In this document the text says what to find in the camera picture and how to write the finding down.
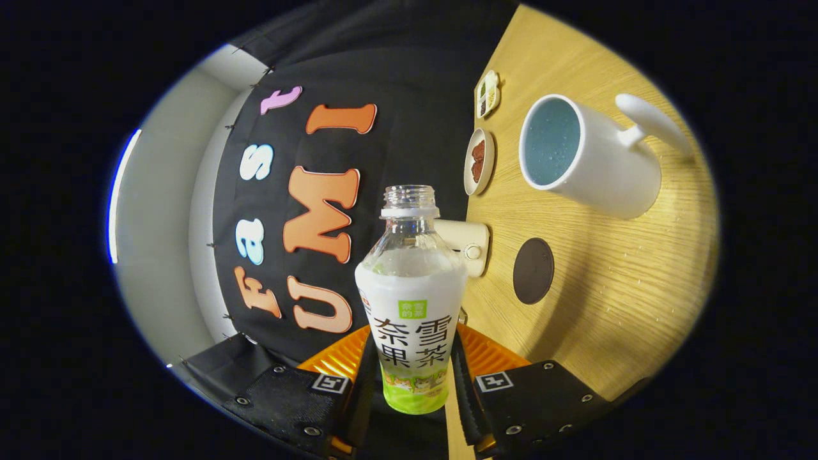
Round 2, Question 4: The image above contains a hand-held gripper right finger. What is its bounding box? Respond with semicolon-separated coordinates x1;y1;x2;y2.
451;323;614;460

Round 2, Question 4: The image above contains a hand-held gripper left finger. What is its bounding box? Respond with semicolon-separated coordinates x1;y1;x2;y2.
224;325;378;460

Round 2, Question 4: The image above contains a clear juice bottle white label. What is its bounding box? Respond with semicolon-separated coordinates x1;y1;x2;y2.
355;185;468;415

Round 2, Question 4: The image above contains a dark brown round coaster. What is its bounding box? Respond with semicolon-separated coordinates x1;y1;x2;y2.
513;238;555;305

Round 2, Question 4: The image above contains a white cup with handle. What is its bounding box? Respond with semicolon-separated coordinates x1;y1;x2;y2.
518;93;694;220

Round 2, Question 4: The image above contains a small cream toaster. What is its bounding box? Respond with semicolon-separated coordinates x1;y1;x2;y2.
435;219;491;278

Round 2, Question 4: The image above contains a wooden table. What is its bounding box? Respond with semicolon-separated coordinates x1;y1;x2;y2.
444;3;722;460

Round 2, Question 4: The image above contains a round plate with brown food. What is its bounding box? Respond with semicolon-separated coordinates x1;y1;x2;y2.
463;128;496;196

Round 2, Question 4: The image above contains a bright ceiling light panel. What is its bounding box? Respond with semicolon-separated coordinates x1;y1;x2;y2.
107;128;143;264

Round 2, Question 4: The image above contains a white compartment food tray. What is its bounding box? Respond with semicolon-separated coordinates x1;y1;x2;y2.
474;70;502;119

